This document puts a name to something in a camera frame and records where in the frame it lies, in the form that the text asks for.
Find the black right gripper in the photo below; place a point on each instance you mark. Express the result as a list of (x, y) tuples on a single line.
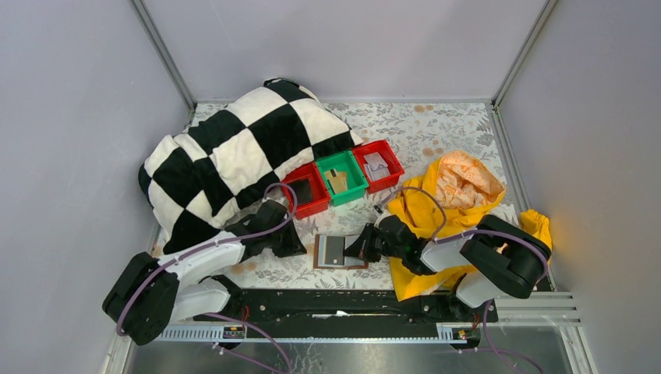
[(369, 246)]

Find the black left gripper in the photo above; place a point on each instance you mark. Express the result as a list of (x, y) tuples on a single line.
[(284, 241)]

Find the brown leather card holder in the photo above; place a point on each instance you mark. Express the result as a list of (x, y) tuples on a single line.
[(351, 263)]

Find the grey credit card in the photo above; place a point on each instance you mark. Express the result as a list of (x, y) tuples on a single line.
[(330, 251)]

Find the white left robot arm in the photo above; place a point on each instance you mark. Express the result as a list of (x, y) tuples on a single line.
[(153, 292)]

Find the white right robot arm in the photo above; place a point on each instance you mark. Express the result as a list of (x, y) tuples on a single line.
[(495, 257)]

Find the black card in red bin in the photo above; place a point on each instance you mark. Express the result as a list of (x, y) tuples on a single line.
[(303, 191)]

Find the gold cards in green bin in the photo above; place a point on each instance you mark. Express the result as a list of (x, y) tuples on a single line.
[(337, 181)]

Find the white cards in red bin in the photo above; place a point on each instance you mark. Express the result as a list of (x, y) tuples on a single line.
[(376, 167)]

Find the left red plastic bin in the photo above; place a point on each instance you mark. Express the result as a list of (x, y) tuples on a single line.
[(321, 197)]

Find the red plastic bin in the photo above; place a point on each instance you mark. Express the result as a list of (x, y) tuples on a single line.
[(321, 197), (384, 148)]

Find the green plastic bin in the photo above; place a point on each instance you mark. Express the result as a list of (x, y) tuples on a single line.
[(357, 183)]

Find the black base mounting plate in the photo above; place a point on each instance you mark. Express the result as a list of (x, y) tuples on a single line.
[(326, 313)]

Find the right red plastic bin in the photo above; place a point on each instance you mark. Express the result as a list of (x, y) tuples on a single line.
[(384, 148)]

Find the yellow raincoat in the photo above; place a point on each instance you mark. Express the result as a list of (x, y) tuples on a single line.
[(453, 195)]

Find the black white checkered blanket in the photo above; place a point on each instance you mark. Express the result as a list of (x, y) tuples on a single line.
[(199, 179)]

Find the floral table mat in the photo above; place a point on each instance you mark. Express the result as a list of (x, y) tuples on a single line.
[(418, 134)]

